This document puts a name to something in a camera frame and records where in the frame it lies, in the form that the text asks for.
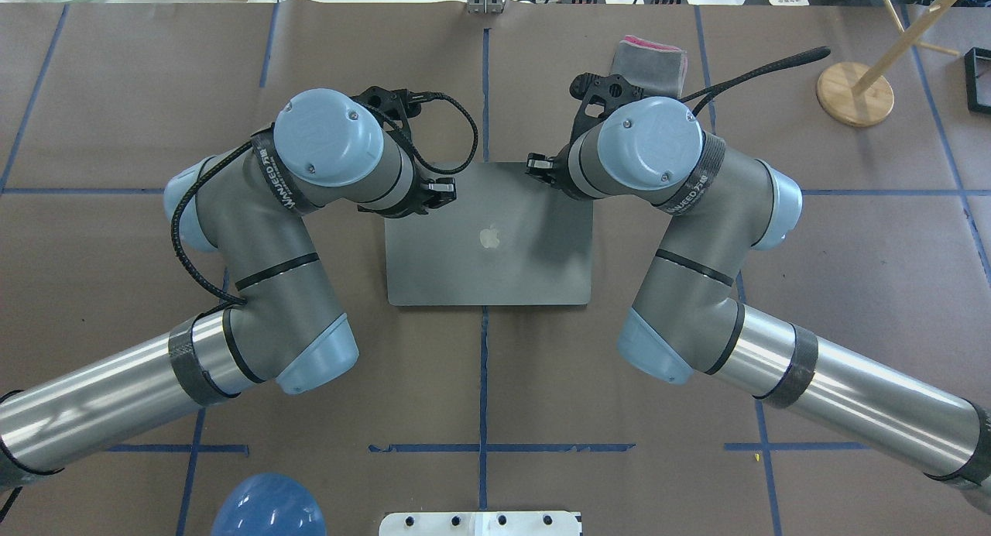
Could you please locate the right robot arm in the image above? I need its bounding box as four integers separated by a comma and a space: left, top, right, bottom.
527, 73, 990, 512

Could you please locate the grey laptop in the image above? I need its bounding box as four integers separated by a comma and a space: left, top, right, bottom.
385, 162, 592, 307

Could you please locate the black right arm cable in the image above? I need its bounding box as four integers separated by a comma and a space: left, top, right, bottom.
681, 46, 832, 119

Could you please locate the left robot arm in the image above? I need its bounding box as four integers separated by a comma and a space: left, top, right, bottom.
2, 87, 464, 490

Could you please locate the black frame at table edge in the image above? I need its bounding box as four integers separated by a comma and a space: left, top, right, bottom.
963, 46, 990, 115

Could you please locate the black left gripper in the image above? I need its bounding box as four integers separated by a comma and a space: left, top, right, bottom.
353, 87, 456, 218

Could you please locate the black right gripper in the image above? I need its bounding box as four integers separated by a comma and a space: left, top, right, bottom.
526, 73, 648, 191

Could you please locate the folded grey cloth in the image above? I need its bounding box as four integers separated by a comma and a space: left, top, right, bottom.
610, 35, 688, 99

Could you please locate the blue desk lamp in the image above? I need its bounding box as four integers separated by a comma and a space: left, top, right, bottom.
210, 472, 328, 535

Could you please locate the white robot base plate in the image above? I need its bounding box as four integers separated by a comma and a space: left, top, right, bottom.
379, 510, 584, 535

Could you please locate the wooden stand with round base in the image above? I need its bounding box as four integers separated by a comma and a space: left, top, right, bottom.
815, 0, 962, 128

